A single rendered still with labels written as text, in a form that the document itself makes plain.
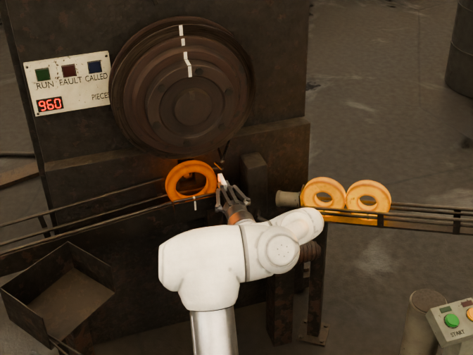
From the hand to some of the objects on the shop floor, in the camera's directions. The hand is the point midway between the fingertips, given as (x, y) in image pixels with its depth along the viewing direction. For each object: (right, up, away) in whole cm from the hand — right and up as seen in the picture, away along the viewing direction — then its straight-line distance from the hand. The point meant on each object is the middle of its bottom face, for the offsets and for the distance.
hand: (222, 182), depth 224 cm
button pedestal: (+78, -89, -2) cm, 118 cm away
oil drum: (+183, +69, +222) cm, 296 cm away
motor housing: (+26, -63, +38) cm, 78 cm away
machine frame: (-22, -39, +75) cm, 87 cm away
